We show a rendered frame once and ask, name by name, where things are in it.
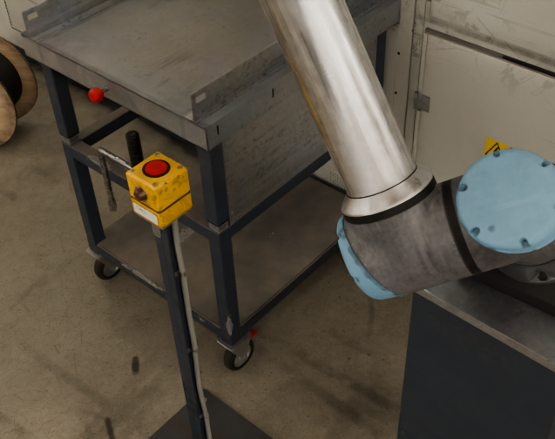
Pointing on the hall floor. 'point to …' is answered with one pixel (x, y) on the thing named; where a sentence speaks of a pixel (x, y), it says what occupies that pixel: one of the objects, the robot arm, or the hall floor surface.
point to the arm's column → (475, 384)
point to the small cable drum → (5, 89)
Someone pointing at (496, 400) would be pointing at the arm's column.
